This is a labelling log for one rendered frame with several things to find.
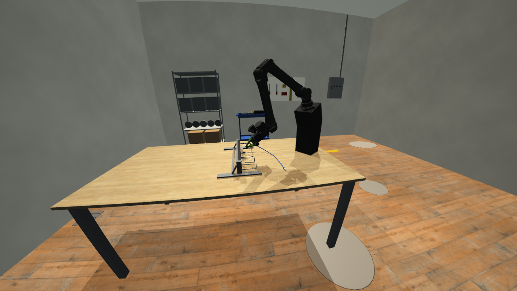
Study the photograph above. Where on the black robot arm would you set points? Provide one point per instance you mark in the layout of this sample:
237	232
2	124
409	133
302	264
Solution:
260	75

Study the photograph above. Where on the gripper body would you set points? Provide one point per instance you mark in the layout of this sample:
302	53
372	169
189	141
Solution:
256	141

